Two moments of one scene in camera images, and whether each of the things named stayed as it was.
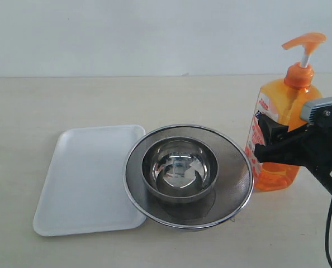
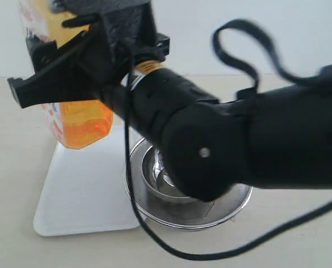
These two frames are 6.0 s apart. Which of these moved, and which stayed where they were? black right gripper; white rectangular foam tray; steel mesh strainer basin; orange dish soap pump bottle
Moved: black right gripper; orange dish soap pump bottle
Stayed: steel mesh strainer basin; white rectangular foam tray
